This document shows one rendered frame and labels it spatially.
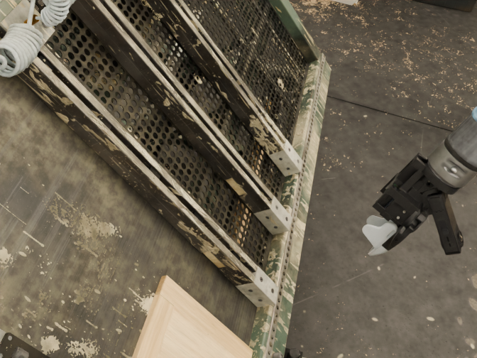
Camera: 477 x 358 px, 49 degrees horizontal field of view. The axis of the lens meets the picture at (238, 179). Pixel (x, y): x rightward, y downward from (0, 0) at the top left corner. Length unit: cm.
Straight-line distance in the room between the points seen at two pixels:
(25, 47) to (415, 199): 73
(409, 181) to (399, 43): 375
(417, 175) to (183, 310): 74
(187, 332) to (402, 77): 320
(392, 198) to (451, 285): 216
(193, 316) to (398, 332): 157
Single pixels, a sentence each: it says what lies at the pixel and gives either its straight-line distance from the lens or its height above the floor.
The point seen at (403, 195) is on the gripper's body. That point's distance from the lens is 93.
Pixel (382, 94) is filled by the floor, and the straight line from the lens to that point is 404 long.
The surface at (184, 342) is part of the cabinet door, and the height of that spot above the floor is 110.
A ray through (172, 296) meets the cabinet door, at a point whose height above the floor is 118.
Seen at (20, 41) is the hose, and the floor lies 183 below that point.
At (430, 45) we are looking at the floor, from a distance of 473.
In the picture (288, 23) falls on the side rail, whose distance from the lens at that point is 252.
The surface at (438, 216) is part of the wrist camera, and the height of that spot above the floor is 171.
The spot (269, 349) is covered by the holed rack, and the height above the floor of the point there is 89.
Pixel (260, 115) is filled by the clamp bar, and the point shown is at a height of 116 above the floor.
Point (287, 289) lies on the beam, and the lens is 179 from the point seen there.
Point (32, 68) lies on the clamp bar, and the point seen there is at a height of 168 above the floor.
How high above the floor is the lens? 238
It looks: 48 degrees down
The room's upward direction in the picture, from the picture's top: 6 degrees clockwise
